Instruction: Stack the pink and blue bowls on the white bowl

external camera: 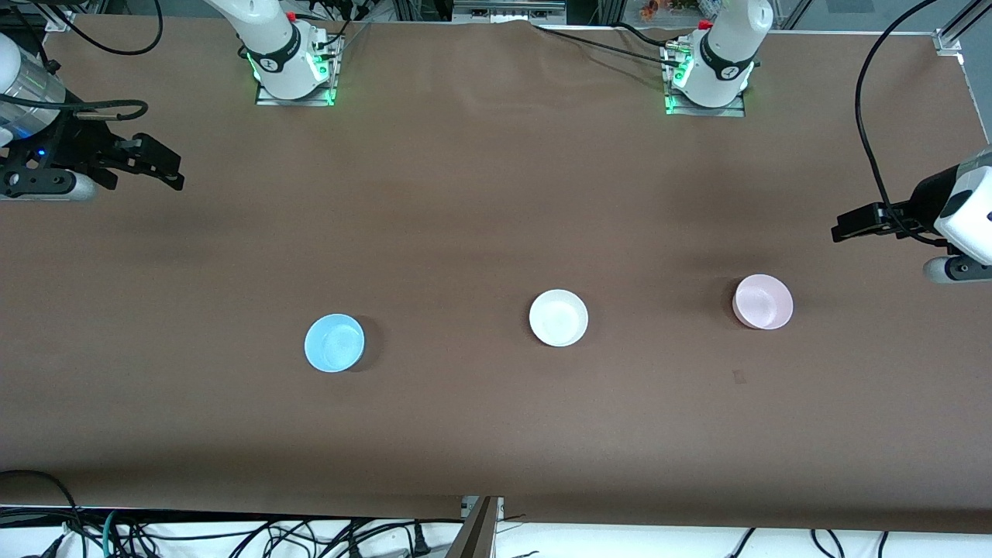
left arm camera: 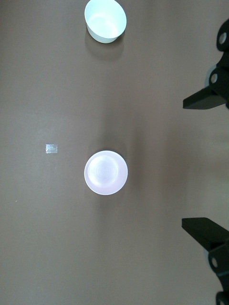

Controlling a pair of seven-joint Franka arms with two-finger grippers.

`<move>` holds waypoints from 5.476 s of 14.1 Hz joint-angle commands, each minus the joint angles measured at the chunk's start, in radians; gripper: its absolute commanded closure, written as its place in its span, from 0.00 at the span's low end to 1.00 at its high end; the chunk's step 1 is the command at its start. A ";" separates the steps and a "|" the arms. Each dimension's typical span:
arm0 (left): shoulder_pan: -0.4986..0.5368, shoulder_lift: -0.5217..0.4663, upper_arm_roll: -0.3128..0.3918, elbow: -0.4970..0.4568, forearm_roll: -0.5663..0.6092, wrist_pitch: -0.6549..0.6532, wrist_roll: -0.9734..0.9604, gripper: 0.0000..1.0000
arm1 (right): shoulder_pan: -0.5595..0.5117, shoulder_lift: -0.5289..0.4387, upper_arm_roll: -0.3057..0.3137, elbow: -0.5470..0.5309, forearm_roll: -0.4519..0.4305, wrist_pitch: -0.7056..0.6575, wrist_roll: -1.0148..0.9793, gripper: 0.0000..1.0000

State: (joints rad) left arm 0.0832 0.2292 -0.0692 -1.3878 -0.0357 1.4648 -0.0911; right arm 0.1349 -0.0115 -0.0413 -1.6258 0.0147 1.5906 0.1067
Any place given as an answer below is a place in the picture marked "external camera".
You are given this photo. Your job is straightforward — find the pink bowl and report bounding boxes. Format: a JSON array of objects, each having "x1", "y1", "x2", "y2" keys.
[{"x1": 732, "y1": 274, "x2": 794, "y2": 331}]

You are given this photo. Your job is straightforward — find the light blue bowl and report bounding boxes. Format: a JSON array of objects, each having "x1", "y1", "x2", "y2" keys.
[{"x1": 305, "y1": 313, "x2": 365, "y2": 374}]

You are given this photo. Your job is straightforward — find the white bowl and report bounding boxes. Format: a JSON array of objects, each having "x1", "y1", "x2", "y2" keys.
[{"x1": 529, "y1": 289, "x2": 589, "y2": 347}]

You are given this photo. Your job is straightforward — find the orange colourful objects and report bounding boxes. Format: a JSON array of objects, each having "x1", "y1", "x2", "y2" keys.
[{"x1": 639, "y1": 0, "x2": 702, "y2": 21}]

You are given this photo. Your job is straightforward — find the brown table cover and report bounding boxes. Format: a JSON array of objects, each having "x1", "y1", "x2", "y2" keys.
[{"x1": 0, "y1": 15, "x2": 992, "y2": 536}]

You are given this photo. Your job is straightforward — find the grey metal box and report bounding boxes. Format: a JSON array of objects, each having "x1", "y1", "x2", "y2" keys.
[{"x1": 453, "y1": 0, "x2": 567, "y2": 24}]

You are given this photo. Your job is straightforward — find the aluminium profile bar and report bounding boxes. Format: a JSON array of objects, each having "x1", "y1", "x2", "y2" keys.
[{"x1": 446, "y1": 496, "x2": 505, "y2": 558}]

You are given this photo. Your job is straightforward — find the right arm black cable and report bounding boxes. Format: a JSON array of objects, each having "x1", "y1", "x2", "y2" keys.
[{"x1": 0, "y1": 0, "x2": 164, "y2": 125}]

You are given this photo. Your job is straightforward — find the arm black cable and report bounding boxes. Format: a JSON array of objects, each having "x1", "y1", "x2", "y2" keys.
[
  {"x1": 0, "y1": 0, "x2": 164, "y2": 125},
  {"x1": 855, "y1": 0, "x2": 950, "y2": 245}
]

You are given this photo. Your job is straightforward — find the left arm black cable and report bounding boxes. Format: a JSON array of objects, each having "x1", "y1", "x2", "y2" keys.
[{"x1": 855, "y1": 0, "x2": 950, "y2": 245}]

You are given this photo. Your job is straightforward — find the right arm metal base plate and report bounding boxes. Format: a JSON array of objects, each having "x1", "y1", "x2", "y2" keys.
[{"x1": 254, "y1": 22, "x2": 346, "y2": 107}]

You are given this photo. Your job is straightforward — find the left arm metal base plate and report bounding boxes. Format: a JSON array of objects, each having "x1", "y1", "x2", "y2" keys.
[{"x1": 664, "y1": 43, "x2": 746, "y2": 117}]

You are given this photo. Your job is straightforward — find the short black base cable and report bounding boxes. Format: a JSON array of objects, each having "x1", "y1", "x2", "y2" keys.
[{"x1": 612, "y1": 21, "x2": 677, "y2": 49}]

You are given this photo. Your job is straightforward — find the long black base cable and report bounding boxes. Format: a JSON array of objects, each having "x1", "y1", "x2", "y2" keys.
[{"x1": 533, "y1": 25, "x2": 677, "y2": 63}]

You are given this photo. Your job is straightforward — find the thick black cable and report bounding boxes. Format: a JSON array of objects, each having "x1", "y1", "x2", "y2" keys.
[{"x1": 0, "y1": 469, "x2": 82, "y2": 543}]

